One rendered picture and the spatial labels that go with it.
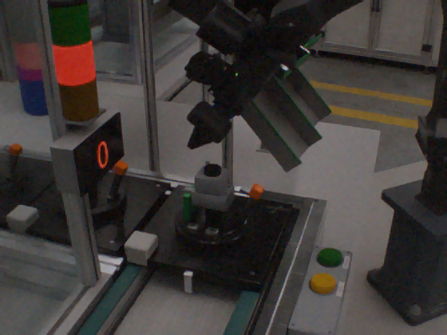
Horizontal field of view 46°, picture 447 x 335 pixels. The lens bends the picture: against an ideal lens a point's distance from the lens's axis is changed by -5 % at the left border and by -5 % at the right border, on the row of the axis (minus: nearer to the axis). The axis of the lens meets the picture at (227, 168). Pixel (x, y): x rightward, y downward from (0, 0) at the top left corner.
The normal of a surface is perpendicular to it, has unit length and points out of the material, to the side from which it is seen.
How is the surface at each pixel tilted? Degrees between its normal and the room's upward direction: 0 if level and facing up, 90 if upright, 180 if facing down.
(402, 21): 90
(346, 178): 0
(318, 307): 0
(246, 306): 0
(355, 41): 90
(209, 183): 90
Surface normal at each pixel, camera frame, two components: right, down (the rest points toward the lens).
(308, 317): 0.00, -0.87
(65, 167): -0.31, 0.47
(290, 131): 0.62, -0.45
